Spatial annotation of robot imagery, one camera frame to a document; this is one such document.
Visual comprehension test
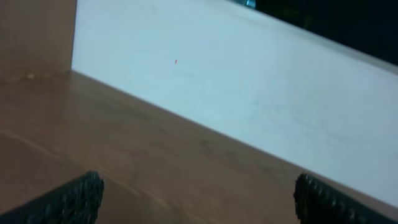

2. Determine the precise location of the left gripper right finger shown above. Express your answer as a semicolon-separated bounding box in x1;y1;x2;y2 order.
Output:
294;173;397;224

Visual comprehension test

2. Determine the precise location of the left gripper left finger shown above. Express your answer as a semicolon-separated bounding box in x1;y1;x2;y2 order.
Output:
1;171;104;224

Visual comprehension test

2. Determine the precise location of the cardboard box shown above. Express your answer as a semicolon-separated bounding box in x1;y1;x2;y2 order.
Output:
1;0;77;81

